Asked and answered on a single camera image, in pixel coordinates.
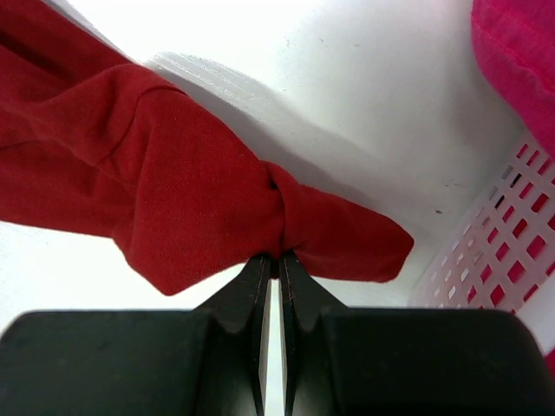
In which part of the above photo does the dark red t-shirt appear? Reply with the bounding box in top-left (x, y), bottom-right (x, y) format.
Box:
top-left (1, 1), bottom-right (414, 296)

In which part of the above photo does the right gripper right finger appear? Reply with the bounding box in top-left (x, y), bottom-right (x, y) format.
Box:
top-left (278, 253), bottom-right (546, 415)

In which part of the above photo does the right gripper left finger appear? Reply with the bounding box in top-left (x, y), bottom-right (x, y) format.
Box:
top-left (1, 256), bottom-right (271, 415)

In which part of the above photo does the bright pink t-shirt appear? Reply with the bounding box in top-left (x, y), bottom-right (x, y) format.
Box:
top-left (470, 1), bottom-right (554, 156)

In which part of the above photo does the white plastic laundry basket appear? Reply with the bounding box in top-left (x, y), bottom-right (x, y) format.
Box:
top-left (408, 133), bottom-right (554, 354)

